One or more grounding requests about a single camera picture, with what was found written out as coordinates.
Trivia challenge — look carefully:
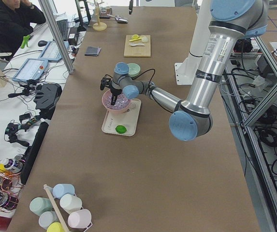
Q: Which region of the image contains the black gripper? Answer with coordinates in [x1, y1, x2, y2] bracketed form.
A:
[110, 86, 122, 105]

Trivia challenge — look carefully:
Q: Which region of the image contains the white ceramic spoon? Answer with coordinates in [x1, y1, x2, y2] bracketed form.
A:
[129, 43, 145, 47]

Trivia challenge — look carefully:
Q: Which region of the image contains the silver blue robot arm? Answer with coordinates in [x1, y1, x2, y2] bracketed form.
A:
[101, 0, 269, 141]

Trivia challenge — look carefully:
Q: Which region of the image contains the pink bowl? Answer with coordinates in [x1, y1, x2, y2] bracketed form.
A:
[102, 90, 131, 114]

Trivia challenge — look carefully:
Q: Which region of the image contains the mint green bowl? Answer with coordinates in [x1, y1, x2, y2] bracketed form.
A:
[127, 63, 141, 77]

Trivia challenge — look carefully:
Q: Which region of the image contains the cream serving tray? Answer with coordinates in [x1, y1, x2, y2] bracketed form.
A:
[102, 99, 141, 136]

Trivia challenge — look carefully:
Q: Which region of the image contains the green lime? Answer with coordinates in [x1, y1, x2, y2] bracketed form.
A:
[115, 125, 127, 134]

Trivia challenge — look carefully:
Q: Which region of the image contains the grey folded cloth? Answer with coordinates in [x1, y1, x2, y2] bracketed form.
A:
[85, 46, 102, 57]

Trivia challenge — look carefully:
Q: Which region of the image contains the bamboo cutting board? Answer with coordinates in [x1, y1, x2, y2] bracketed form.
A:
[123, 35, 151, 58]

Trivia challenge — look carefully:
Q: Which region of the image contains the black device on desk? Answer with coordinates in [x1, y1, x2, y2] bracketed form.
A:
[33, 84, 62, 121]

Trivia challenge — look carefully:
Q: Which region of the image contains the white steamed bun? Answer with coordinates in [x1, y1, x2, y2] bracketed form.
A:
[141, 36, 149, 44]

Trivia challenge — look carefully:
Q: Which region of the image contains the wooden mug tree stand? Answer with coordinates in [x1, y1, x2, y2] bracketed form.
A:
[92, 0, 107, 31]

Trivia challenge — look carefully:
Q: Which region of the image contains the blue teach pendant far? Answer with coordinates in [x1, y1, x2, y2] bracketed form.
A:
[39, 41, 62, 62]

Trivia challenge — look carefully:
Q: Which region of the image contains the blue teach pendant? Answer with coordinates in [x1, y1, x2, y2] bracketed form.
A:
[39, 41, 62, 62]
[12, 58, 48, 83]

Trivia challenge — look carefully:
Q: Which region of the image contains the metal scoop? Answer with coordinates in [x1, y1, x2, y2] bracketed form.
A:
[108, 14, 129, 24]

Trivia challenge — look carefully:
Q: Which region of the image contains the blue teach pendant near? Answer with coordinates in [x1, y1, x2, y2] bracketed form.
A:
[12, 58, 48, 83]

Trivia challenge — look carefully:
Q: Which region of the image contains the black keyboard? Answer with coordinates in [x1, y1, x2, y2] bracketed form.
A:
[56, 19, 68, 41]

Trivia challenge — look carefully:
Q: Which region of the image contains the computer mouse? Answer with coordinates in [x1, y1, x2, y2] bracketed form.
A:
[38, 40, 48, 47]

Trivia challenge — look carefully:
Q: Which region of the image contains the green toy figure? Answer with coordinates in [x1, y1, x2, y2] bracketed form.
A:
[20, 35, 31, 49]

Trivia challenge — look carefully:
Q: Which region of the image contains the light blue cup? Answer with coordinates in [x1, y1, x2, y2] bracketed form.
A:
[52, 184, 75, 199]

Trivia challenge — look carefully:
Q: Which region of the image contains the white cup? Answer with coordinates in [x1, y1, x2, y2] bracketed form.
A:
[59, 194, 82, 214]

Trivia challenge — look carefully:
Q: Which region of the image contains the pink cup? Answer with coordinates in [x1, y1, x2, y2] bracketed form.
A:
[68, 209, 92, 229]

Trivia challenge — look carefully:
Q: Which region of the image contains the person in black sweater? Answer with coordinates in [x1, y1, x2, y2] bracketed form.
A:
[0, 0, 46, 55]

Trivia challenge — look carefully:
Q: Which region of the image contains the mint green cup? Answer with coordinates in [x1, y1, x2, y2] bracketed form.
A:
[29, 197, 53, 216]

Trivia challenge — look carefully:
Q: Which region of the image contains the grey cup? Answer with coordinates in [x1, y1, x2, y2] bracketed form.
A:
[38, 211, 58, 230]

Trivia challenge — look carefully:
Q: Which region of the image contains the yellow cup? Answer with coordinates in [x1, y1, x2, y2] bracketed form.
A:
[46, 222, 65, 232]

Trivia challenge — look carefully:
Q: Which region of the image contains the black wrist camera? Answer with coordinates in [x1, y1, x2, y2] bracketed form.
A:
[100, 77, 112, 91]

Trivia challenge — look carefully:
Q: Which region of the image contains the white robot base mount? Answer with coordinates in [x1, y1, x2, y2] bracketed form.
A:
[175, 0, 211, 85]

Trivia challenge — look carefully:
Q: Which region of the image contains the aluminium frame post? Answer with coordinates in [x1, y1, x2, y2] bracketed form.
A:
[39, 0, 74, 74]

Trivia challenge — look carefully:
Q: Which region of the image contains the copper wire basket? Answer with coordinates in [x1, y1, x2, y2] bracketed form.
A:
[0, 154, 25, 213]

